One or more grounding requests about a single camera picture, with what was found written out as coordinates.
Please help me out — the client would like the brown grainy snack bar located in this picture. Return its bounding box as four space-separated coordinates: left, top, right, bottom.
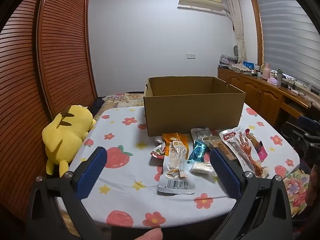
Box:
203 135 237 162

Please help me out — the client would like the floral bed quilt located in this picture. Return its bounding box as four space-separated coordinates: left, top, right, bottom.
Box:
101 92 310 217

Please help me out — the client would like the wooden window frame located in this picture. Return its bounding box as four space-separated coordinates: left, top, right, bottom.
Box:
249 0 266 67

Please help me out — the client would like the clear packet with red chicken feet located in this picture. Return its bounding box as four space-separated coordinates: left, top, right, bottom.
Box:
219 129 269 179

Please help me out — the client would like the folded patterned cloth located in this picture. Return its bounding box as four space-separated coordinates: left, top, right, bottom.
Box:
229 63 252 73

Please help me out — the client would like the small red orange snack packet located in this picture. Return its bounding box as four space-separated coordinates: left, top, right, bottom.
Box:
150 142 166 160

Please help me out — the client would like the teal snack packet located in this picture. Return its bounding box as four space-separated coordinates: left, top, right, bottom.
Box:
187 140 210 164

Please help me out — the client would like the wooden louvred wardrobe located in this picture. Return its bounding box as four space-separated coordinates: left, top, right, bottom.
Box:
0 0 98 220

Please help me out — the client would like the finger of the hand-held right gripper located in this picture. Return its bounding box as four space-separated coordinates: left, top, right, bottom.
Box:
281 121 312 144
297 116 319 132

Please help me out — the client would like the orange and white snack packet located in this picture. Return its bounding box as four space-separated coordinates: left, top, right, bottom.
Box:
157 132 195 195

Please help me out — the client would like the pink packet with brown meat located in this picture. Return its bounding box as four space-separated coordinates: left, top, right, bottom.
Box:
245 129 268 162

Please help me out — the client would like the yellow plush toy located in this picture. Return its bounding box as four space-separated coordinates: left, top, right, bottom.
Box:
41 104 97 178

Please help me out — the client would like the strawberry and flower print tablecloth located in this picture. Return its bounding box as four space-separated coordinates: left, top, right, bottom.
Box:
55 102 300 229

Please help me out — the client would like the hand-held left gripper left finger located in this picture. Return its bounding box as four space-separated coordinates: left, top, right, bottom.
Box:
25 146 108 240

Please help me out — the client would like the pink bottle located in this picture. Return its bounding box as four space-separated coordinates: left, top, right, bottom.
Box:
261 64 272 80

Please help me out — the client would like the clear storage bag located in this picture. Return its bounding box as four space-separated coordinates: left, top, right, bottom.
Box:
219 54 239 67

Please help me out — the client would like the person's left hand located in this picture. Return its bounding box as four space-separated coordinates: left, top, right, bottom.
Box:
139 228 164 240

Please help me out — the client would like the silver snack packet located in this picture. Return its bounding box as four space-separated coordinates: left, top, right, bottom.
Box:
190 127 213 140

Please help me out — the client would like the wooden sideboard cabinet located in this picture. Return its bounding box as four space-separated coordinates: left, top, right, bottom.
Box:
217 66 313 130

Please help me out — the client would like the grey window blind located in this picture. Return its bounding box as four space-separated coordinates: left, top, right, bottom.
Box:
255 0 320 90

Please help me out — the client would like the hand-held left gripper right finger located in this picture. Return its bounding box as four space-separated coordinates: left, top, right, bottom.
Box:
209 147 294 240

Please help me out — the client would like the cream curtain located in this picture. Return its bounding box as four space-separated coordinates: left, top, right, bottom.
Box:
224 0 248 64

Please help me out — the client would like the brown cardboard box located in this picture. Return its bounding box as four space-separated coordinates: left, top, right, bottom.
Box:
143 76 247 137

